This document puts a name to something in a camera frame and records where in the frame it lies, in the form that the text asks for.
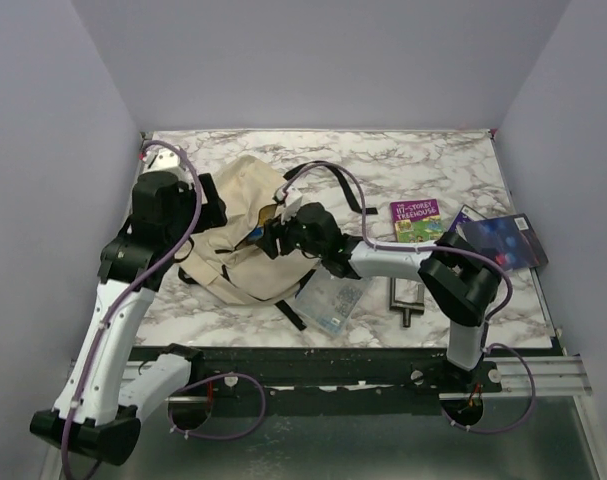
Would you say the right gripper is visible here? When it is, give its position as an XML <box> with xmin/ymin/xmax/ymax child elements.
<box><xmin>254</xmin><ymin>204</ymin><xmax>326</xmax><ymax>261</ymax></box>

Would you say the cream canvas backpack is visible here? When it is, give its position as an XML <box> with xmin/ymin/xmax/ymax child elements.
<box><xmin>176</xmin><ymin>155</ymin><xmax>317</xmax><ymax>331</ymax></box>

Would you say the blue grey eraser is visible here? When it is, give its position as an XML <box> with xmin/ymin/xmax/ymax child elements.
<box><xmin>245</xmin><ymin>227</ymin><xmax>264</xmax><ymax>245</ymax></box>

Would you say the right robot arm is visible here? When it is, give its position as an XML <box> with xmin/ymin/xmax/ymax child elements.
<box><xmin>257</xmin><ymin>203</ymin><xmax>505</xmax><ymax>392</ymax></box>

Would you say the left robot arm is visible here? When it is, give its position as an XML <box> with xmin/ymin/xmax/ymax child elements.
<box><xmin>29</xmin><ymin>171</ymin><xmax>227</xmax><ymax>465</ymax></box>

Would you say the clear plastic parts box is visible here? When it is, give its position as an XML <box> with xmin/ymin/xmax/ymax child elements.
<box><xmin>292</xmin><ymin>268</ymin><xmax>372</xmax><ymax>337</ymax></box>

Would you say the purple treehouse book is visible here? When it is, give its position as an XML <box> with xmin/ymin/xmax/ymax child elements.
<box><xmin>390</xmin><ymin>199</ymin><xmax>444</xmax><ymax>243</ymax></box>

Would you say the dark blue notebook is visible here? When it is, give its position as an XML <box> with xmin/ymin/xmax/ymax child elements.
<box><xmin>448</xmin><ymin>205</ymin><xmax>549</xmax><ymax>271</ymax></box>

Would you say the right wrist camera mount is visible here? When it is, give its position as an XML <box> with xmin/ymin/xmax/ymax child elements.
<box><xmin>273</xmin><ymin>184</ymin><xmax>303</xmax><ymax>224</ymax></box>

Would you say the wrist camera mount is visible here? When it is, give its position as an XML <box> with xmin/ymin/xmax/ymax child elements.
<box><xmin>142</xmin><ymin>147</ymin><xmax>191</xmax><ymax>182</ymax></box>
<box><xmin>273</xmin><ymin>184</ymin><xmax>303</xmax><ymax>224</ymax></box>

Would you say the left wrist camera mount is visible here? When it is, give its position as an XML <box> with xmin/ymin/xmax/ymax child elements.
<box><xmin>142</xmin><ymin>147</ymin><xmax>191</xmax><ymax>182</ymax></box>

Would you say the dark metal T-handle tool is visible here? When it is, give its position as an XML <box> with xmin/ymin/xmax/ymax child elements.
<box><xmin>388</xmin><ymin>278</ymin><xmax>425</xmax><ymax>329</ymax></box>

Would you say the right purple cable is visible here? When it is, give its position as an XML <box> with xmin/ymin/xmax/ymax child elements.
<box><xmin>272</xmin><ymin>159</ymin><xmax>539</xmax><ymax>436</ymax></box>

